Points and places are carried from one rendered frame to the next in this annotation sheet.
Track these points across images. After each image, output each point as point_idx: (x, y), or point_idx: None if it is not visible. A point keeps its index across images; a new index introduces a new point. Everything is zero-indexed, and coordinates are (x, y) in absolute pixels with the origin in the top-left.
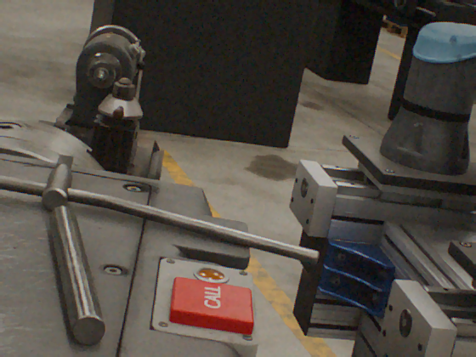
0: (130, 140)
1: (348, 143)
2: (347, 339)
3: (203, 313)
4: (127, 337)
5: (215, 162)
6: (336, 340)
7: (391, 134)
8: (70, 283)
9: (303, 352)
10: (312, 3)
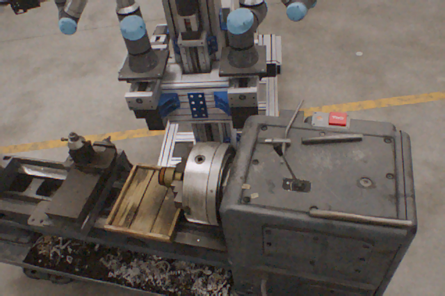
0: (91, 144)
1: (124, 79)
2: (15, 136)
3: (345, 119)
4: (354, 133)
5: None
6: (14, 140)
7: (140, 65)
8: (345, 137)
9: (19, 153)
10: None
